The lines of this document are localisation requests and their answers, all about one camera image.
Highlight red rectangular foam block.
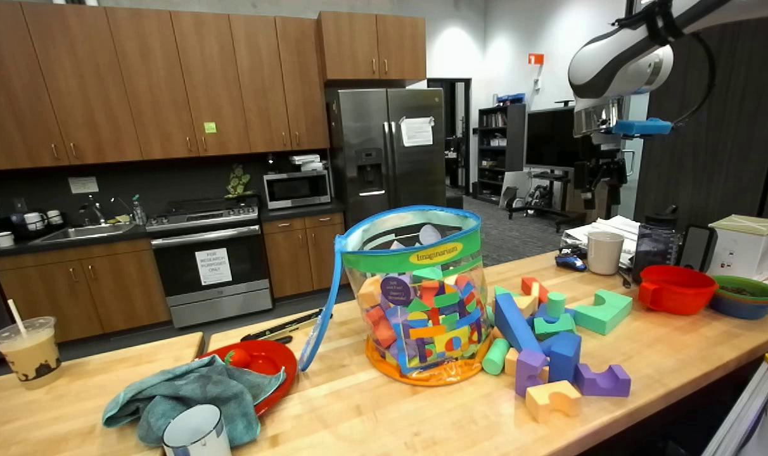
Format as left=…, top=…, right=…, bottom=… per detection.
left=521, top=276, right=548, bottom=305

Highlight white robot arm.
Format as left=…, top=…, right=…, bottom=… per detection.
left=567, top=0, right=733, bottom=109

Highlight long blue foam block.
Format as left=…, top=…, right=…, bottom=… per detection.
left=495, top=295, right=540, bottom=353

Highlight small purple foam block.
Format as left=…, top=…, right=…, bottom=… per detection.
left=515, top=353, right=548, bottom=395

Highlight blue house-shaped foam block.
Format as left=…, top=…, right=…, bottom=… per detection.
left=542, top=332, right=580, bottom=380

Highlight green arch foam block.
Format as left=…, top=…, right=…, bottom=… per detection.
left=572, top=290, right=633, bottom=334

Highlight tan arch foam block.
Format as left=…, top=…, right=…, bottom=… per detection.
left=526, top=380, right=580, bottom=424

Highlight purple notched foam block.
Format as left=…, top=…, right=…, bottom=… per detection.
left=576, top=362, right=632, bottom=397

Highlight clear bag of foam blocks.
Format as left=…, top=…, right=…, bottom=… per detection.
left=299, top=206, right=495, bottom=386

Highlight stainless steel refrigerator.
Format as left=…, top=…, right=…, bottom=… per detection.
left=328, top=88, right=446, bottom=223

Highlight microwave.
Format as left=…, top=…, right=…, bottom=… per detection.
left=263, top=169, right=333, bottom=210

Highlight green foam cylinder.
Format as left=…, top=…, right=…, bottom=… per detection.
left=482, top=337, right=509, bottom=375

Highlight black oven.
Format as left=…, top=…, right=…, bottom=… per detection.
left=147, top=210, right=273, bottom=328

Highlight red plate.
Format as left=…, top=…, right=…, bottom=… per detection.
left=211, top=339, right=299, bottom=415

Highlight white paper cup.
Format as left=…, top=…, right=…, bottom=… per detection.
left=588, top=232, right=623, bottom=276

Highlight teal cloth towel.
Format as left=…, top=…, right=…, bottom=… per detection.
left=102, top=356, right=286, bottom=447

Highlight white enamel mug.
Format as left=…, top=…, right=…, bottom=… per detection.
left=162, top=405, right=230, bottom=456

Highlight red plastic bowl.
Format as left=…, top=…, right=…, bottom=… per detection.
left=638, top=263, right=718, bottom=316

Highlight lower wooden cabinets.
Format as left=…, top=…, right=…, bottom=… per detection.
left=0, top=210, right=344, bottom=342

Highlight wooden cabinets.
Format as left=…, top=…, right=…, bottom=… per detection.
left=0, top=0, right=425, bottom=169
left=0, top=210, right=344, bottom=342

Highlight upper wooden cabinets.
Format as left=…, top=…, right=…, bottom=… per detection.
left=0, top=0, right=425, bottom=169

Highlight white box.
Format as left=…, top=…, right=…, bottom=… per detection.
left=707, top=215, right=768, bottom=278

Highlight green and blue bowls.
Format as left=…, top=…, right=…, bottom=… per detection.
left=711, top=275, right=768, bottom=319

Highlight iced coffee cup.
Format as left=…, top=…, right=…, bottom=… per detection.
left=0, top=302, right=60, bottom=386

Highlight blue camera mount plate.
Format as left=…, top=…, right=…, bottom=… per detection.
left=610, top=118, right=673, bottom=139

